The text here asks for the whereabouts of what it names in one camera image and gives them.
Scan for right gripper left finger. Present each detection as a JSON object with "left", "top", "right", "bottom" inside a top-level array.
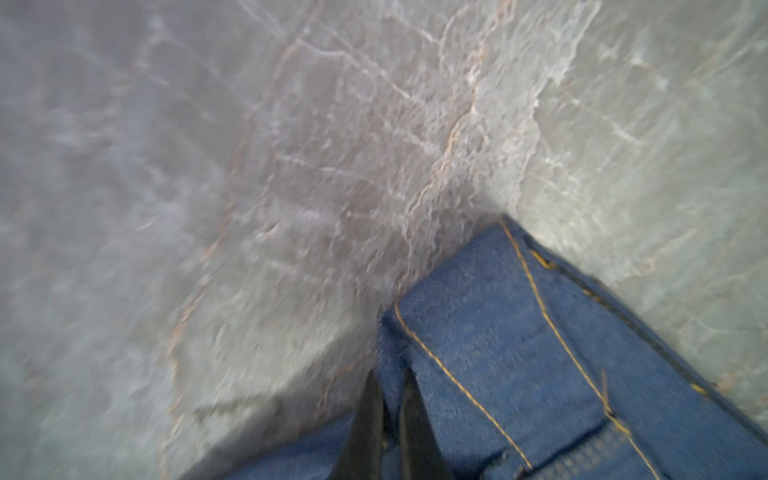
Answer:
[{"left": 329, "top": 371, "right": 384, "bottom": 480}]

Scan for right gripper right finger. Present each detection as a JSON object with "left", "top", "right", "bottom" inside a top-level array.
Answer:
[{"left": 398, "top": 370, "right": 453, "bottom": 480}]

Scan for dark blue denim trousers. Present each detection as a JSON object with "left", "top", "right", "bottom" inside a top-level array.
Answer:
[{"left": 234, "top": 218, "right": 767, "bottom": 479}]

